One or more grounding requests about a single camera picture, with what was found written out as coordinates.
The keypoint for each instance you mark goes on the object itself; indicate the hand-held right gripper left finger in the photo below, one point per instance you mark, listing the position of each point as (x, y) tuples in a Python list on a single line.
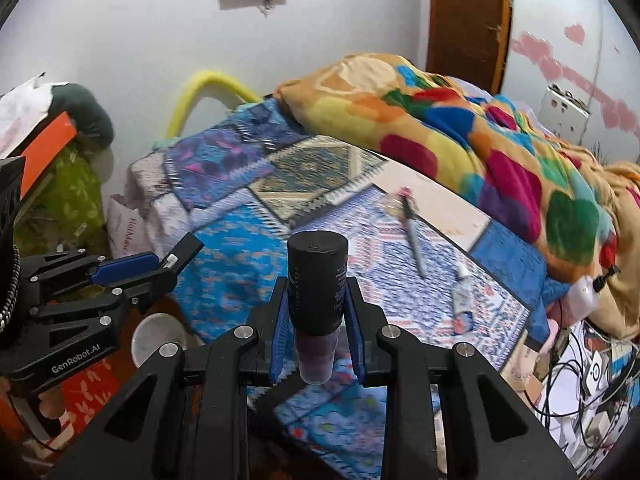
[(278, 345)]

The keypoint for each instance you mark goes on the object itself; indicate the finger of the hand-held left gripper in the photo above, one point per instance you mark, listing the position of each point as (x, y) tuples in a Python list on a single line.
[(183, 255), (125, 268)]

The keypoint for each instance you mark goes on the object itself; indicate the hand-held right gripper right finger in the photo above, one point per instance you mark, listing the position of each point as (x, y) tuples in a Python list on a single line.
[(356, 340)]

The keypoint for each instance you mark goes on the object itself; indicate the black-capped nail polish bottle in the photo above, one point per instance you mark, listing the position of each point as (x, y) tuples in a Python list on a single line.
[(317, 285)]

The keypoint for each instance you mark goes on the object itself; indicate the white paper bucket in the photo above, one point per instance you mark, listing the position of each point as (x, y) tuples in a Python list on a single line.
[(150, 340)]

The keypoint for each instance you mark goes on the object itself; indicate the white plastic bag red print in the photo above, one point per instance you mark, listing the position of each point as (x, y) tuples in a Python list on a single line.
[(127, 230)]

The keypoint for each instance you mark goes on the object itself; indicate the red patterned cloth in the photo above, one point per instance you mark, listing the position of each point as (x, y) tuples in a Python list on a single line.
[(92, 395)]

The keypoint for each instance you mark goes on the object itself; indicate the blue patchwork bed sheet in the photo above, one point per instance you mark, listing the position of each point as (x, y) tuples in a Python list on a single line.
[(235, 240)]

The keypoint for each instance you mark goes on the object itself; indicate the green patterned cloth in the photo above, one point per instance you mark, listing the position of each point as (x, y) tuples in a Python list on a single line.
[(75, 195)]

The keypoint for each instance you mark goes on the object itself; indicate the small white tube blue cap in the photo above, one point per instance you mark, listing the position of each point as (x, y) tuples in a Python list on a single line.
[(462, 300)]

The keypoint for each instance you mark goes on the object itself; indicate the grey pen with pink end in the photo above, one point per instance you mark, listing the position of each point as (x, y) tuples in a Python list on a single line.
[(414, 232)]

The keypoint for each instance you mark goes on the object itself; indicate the orange box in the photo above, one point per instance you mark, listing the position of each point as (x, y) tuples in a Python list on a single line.
[(50, 147)]

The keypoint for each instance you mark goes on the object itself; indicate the dark grey cushion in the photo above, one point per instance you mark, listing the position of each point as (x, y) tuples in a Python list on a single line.
[(87, 110)]

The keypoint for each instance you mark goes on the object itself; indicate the yellow foam tube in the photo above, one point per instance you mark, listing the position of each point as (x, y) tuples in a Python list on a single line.
[(200, 85)]

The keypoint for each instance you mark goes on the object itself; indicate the white cloth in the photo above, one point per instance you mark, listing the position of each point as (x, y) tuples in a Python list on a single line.
[(20, 110)]

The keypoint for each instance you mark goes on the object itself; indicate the white pump bottle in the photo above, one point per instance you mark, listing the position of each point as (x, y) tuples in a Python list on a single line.
[(580, 297)]

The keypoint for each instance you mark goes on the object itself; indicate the colourful patchy fleece blanket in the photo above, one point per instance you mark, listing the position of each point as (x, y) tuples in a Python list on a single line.
[(450, 125)]

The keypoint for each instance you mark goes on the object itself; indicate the brown wooden door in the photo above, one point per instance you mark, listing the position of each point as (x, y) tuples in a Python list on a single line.
[(465, 20)]

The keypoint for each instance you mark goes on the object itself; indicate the pink heart stickers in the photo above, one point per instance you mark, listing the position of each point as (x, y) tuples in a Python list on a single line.
[(542, 55)]

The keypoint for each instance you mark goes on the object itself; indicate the wooden wardrobe with white doors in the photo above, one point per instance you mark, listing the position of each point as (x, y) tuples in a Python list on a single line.
[(575, 5)]

